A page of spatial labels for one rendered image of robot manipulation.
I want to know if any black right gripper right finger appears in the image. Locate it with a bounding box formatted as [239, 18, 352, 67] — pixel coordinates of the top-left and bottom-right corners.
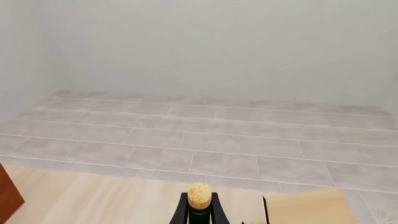
[210, 191, 231, 224]

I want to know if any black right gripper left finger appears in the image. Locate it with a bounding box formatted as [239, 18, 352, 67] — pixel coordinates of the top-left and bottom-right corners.
[169, 192, 190, 224]

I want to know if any dark green corked wine bottle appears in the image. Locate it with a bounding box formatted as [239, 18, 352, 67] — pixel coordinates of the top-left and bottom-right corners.
[187, 183, 213, 224]

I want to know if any pale wooden wine rack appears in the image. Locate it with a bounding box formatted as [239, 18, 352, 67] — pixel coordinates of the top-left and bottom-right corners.
[262, 188, 365, 224]

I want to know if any red-brown wooden cabinet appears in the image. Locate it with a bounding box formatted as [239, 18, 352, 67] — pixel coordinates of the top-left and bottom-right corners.
[0, 161, 26, 224]

